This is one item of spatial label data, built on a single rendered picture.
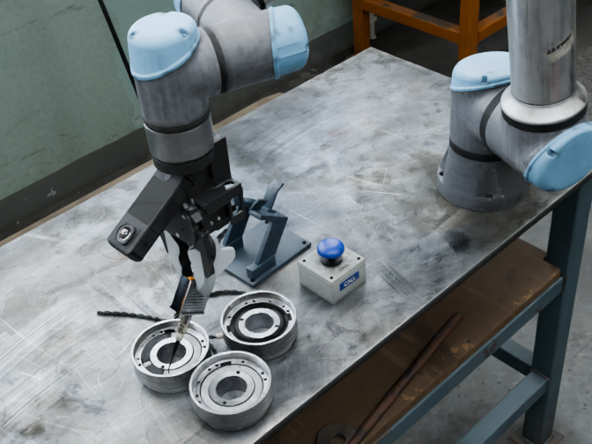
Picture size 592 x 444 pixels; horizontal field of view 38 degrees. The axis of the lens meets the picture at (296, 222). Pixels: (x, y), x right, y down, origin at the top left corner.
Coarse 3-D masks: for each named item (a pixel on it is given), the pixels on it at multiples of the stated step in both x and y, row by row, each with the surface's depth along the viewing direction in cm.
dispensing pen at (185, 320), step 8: (184, 280) 108; (184, 288) 108; (176, 296) 109; (184, 296) 108; (176, 304) 109; (176, 312) 109; (184, 320) 110; (184, 328) 111; (176, 336) 111; (176, 344) 111; (168, 368) 112
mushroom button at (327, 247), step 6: (324, 240) 124; (330, 240) 124; (336, 240) 124; (318, 246) 124; (324, 246) 123; (330, 246) 123; (336, 246) 123; (342, 246) 123; (318, 252) 123; (324, 252) 123; (330, 252) 122; (336, 252) 122; (342, 252) 123; (330, 258) 123
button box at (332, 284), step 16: (304, 256) 126; (320, 256) 126; (352, 256) 125; (304, 272) 126; (320, 272) 123; (336, 272) 123; (352, 272) 124; (320, 288) 125; (336, 288) 123; (352, 288) 126
